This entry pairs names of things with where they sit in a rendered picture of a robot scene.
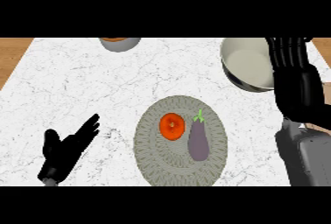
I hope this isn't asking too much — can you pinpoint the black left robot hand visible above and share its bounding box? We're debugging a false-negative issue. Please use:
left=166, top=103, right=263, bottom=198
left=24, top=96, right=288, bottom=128
left=36, top=113, right=101, bottom=184

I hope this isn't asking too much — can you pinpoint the purple eggplant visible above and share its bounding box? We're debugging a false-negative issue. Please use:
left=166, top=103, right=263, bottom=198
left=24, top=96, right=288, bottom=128
left=188, top=108, right=211, bottom=162

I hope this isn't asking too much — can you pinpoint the white metal bowl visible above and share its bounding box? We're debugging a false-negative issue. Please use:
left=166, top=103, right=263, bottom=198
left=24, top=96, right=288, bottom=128
left=219, top=37, right=276, bottom=94

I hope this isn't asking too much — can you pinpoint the orange round squash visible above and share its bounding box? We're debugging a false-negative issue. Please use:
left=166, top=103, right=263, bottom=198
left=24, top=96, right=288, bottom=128
left=160, top=112, right=186, bottom=142

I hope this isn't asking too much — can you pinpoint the grey woven oval placemat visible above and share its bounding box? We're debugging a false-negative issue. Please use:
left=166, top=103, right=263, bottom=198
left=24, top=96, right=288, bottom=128
left=133, top=94, right=229, bottom=187

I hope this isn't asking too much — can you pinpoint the grey cup with orange content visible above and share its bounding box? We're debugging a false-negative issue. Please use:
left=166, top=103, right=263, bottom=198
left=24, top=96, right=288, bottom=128
left=98, top=37, right=142, bottom=53

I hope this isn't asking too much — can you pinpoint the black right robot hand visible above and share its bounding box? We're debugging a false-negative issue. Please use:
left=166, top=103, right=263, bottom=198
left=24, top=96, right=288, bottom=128
left=263, top=37, right=331, bottom=131

